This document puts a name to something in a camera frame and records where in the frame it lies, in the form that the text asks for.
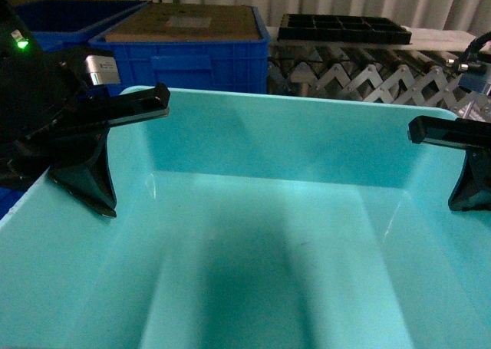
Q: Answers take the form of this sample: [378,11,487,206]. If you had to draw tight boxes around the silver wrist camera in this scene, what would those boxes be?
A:
[458,71,490,96]
[84,54,120,86]

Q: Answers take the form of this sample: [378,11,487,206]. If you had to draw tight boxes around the expandable roller conveyor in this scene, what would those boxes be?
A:
[267,45,490,122]

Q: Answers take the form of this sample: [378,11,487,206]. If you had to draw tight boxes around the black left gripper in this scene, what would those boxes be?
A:
[1,45,170,218]

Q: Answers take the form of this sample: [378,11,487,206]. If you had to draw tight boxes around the blue crate with cardboard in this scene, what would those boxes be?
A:
[89,5,270,94]

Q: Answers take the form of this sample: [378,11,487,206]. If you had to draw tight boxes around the brown cardboard sheet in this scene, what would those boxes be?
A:
[104,3,260,42]

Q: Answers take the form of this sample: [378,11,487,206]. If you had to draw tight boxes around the black camera cable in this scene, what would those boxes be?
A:
[458,30,491,74]

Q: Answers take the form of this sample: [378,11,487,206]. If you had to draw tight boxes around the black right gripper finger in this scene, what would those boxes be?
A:
[408,116,490,150]
[448,149,490,211]

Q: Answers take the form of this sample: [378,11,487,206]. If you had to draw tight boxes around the dark blue crate far left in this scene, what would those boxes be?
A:
[14,0,148,51]

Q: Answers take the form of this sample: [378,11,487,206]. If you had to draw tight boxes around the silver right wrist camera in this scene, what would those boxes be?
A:
[458,71,490,96]

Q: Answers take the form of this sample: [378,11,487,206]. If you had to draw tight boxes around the black compartment tray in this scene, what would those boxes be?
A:
[277,14,412,45]

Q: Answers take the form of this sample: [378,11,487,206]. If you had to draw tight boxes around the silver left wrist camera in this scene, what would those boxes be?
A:
[84,54,120,86]

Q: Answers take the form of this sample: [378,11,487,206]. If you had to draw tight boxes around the teal plastic tray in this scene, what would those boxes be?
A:
[1,89,490,348]

